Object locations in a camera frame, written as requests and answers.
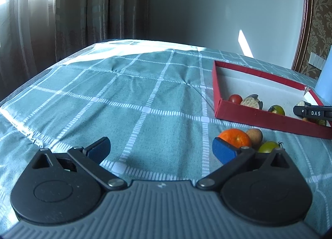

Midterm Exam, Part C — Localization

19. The yellow green tomato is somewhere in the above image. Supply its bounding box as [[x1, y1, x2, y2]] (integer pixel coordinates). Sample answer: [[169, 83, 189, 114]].
[[258, 141, 283, 153]]

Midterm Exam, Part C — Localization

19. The dark eggplant chunk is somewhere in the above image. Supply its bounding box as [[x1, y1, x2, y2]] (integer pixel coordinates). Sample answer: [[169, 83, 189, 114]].
[[240, 94, 263, 110], [297, 100, 311, 107]]

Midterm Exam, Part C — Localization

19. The blue electric kettle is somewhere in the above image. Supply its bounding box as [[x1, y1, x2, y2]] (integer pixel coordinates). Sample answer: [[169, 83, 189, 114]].
[[315, 48, 332, 104]]

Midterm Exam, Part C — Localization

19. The green tomato in tray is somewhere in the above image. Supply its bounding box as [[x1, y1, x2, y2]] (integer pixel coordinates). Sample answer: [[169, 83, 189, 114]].
[[268, 105, 285, 115]]

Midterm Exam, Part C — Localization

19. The brown kiwi on cloth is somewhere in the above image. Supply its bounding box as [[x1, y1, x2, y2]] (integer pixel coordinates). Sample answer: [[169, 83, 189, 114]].
[[246, 128, 263, 148]]

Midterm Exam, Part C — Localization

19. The orange mandarin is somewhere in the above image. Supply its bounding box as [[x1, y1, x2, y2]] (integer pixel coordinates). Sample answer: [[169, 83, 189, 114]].
[[218, 128, 251, 149]]

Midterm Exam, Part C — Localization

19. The red cardboard tray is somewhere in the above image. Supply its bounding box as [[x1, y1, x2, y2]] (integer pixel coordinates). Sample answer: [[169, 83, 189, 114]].
[[212, 61, 331, 139]]

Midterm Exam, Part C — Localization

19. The red cherry tomato left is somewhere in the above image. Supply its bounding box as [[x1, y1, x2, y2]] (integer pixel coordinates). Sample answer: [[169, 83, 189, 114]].
[[228, 94, 243, 104]]

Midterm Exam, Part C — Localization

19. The teal checked bedspread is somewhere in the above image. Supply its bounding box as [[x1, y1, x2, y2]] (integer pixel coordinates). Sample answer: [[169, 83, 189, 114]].
[[1, 40, 316, 232]]

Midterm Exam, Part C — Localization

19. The patterned brown curtain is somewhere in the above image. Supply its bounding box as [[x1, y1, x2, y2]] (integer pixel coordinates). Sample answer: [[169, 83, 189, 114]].
[[1, 0, 148, 99]]

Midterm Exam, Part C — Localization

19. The white wall switch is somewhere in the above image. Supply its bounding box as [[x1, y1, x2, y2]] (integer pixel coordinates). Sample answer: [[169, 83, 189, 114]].
[[308, 52, 326, 70]]

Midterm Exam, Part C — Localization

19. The brown wooden door frame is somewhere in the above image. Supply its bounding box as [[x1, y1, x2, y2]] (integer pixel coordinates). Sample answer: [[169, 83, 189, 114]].
[[292, 0, 314, 72]]

